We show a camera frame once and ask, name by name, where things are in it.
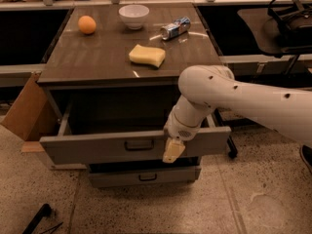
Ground grey bottom drawer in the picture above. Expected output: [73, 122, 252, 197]
[89, 157, 201, 188]

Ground black tool on floor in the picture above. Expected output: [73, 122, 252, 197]
[22, 204, 62, 234]

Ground orange fruit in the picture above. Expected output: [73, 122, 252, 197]
[78, 16, 97, 35]

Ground yellow sponge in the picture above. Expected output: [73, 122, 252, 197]
[129, 45, 166, 68]

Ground white bowl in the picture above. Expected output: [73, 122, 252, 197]
[118, 4, 149, 30]

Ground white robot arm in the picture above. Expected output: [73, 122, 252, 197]
[163, 65, 312, 163]

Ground grey drawer cabinet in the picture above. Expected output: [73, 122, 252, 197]
[36, 3, 228, 189]

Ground black shoe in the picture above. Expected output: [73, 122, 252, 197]
[300, 145, 312, 174]

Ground brown cardboard box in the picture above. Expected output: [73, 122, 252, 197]
[0, 72, 86, 171]

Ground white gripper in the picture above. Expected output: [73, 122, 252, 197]
[163, 112, 201, 164]

